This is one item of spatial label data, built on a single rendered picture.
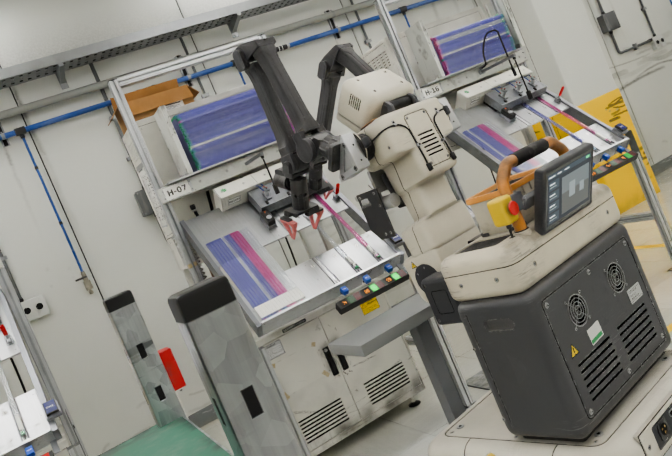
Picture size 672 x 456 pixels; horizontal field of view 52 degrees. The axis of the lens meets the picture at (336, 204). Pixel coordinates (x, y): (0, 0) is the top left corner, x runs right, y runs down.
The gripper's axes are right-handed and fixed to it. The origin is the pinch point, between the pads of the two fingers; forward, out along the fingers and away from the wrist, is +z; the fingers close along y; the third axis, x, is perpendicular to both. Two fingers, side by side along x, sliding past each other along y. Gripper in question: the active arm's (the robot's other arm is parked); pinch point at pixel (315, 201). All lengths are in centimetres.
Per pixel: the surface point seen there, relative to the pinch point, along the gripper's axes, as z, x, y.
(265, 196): 8.3, -22.5, 12.4
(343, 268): 13.1, 28.4, 4.4
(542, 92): 11, -19, -159
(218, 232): 15.1, -19.7, 37.7
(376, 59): 6, -87, -95
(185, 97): -4, -96, 16
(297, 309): 12.8, 36.6, 31.3
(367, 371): 66, 47, 2
